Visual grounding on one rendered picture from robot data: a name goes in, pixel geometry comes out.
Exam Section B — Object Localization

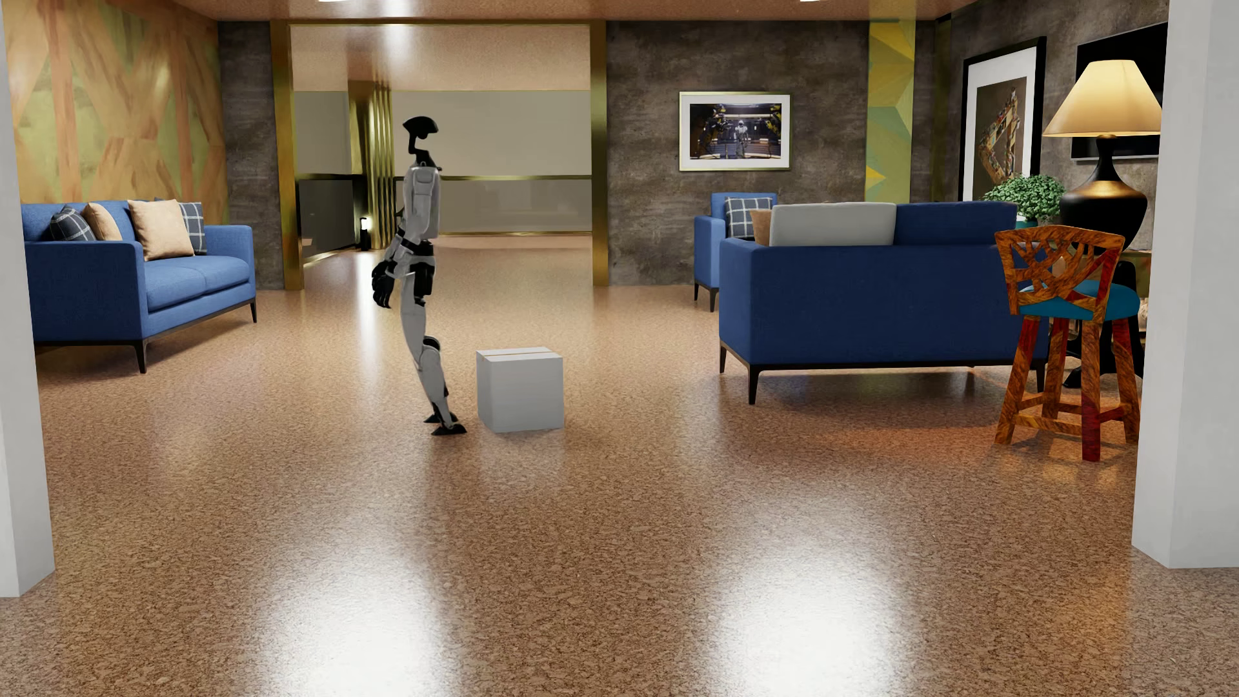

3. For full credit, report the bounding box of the blue two-seat sofa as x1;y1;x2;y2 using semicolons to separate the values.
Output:
21;199;259;375

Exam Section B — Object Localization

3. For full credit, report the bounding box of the small tan cushion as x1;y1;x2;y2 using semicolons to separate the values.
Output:
81;202;124;243

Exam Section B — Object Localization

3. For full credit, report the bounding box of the black table lamp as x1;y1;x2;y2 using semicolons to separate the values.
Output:
1042;59;1163;390

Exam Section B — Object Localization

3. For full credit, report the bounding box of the large blue sofa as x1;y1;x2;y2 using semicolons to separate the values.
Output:
718;200;1053;406

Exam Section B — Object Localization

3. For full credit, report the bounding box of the dark plaid cushion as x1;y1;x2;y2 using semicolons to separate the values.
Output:
48;206;97;243

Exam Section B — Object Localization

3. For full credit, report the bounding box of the black wall panel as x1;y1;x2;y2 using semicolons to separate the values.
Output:
1069;21;1169;162

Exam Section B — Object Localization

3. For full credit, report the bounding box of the light gray box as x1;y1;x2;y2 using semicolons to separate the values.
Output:
475;347;567;435

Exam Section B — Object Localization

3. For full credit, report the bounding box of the wooden stool with teal seat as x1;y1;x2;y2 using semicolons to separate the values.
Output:
994;225;1142;464

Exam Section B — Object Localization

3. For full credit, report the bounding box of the black framed abstract art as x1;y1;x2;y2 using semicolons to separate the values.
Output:
958;37;1049;203

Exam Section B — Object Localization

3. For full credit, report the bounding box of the blue armchair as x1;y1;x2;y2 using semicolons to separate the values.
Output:
693;190;780;313

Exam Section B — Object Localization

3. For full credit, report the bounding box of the large beige cushion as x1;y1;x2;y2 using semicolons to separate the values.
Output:
126;198;196;263

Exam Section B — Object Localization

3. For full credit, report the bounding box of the white humanoid robot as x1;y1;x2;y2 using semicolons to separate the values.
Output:
370;116;468;438

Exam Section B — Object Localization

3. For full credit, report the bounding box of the plaid armchair cushion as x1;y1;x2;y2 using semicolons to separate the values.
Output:
724;196;774;240

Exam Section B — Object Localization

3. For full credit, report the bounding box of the green potted plant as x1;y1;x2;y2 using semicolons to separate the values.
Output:
983;173;1067;230

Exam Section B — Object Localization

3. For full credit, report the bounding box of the light gray cushion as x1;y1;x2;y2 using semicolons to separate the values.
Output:
769;201;898;248

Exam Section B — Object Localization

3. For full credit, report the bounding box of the white framed photo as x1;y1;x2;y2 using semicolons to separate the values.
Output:
678;91;792;174

